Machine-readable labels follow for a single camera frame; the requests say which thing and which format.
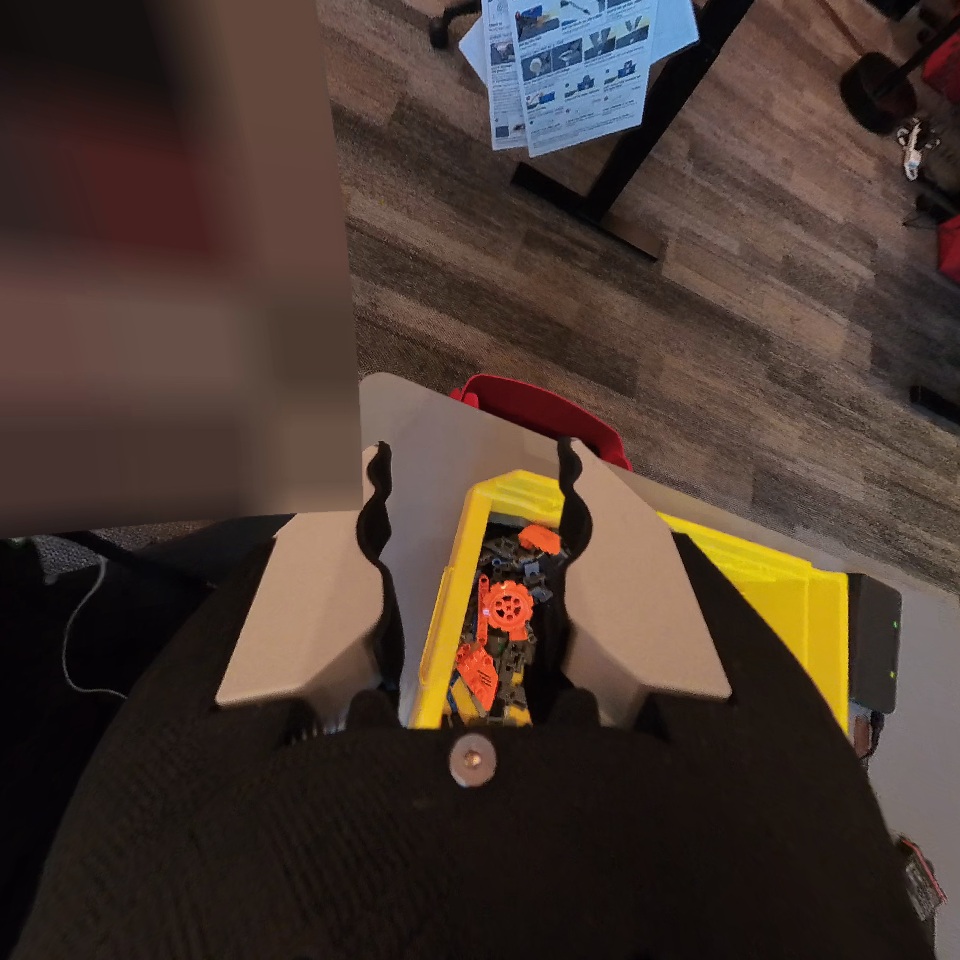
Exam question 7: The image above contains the black round base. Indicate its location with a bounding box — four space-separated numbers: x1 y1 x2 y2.
840 52 920 136

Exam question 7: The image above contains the yellow plastic bin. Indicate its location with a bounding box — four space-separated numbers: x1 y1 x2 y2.
405 468 852 732

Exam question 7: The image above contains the orange spoked gear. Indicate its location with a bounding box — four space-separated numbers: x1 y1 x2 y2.
483 577 535 639

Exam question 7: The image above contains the printed paper sheet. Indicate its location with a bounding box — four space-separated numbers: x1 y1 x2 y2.
483 0 661 159

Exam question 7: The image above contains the orange fin panel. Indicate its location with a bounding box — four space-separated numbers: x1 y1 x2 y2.
455 645 502 714

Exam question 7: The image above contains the pile of small building parts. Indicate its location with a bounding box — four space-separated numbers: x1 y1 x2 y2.
446 521 571 729

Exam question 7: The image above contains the red plastic bin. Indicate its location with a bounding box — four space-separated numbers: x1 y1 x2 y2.
450 375 633 472

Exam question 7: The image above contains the black desk leg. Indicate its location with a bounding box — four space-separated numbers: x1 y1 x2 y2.
512 0 755 262

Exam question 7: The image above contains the small white toy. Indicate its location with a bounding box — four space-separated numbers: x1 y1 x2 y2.
896 116 942 181

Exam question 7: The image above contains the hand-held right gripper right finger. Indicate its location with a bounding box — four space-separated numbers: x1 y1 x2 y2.
556 437 734 734

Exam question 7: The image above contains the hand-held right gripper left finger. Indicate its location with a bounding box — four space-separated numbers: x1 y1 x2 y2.
215 441 406 732

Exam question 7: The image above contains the black battery with grey label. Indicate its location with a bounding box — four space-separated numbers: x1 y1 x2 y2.
896 836 948 924

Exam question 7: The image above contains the person's black clothing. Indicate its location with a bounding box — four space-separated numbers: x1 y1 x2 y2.
0 517 297 960

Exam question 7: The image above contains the thin white cable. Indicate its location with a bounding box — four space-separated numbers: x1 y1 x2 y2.
63 555 129 699

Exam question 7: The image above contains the black charger box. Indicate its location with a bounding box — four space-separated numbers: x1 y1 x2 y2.
847 573 903 715

